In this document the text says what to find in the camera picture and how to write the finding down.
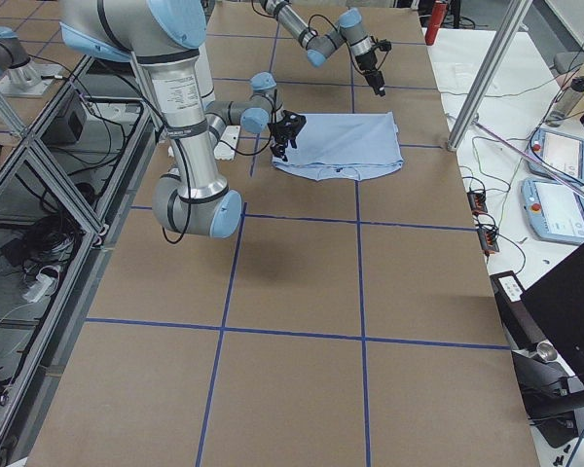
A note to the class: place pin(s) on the near blue teach pendant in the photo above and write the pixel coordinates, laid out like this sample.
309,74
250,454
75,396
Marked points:
555,213

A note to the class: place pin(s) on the black laptop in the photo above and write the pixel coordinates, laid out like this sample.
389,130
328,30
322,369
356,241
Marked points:
556,304

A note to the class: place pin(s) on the red cylinder bottle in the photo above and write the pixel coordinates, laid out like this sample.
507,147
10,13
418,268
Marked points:
435,21

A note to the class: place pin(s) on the black monitor stand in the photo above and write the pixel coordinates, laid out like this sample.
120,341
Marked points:
540,375

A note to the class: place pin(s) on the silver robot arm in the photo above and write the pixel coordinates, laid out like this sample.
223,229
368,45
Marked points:
164,39
321,38

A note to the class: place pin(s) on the clear water bottle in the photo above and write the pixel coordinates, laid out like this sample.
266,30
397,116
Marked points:
565,104

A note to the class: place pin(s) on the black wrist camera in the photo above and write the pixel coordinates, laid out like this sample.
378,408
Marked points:
382,45
290,119

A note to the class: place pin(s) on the far blue teach pendant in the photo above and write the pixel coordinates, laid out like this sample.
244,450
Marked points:
562,151

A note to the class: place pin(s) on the aluminium frame rack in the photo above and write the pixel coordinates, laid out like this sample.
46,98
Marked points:
70,163

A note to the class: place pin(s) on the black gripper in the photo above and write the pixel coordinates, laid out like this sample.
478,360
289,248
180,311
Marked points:
369,65
280,134

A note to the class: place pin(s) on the orange black connector box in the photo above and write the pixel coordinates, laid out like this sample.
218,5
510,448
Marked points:
477,202

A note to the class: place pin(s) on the grabber stick with green handle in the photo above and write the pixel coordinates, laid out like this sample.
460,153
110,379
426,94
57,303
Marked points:
553,172

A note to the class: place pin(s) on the white power strip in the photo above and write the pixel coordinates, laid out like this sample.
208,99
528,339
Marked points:
43,286

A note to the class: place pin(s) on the blue teach pendant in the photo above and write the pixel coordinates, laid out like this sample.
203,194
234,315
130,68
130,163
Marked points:
562,151
555,213

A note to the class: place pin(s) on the light blue t-shirt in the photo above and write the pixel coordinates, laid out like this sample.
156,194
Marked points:
344,146

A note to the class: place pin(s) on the aluminium frame post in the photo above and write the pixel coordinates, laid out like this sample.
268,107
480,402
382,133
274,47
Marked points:
499,46

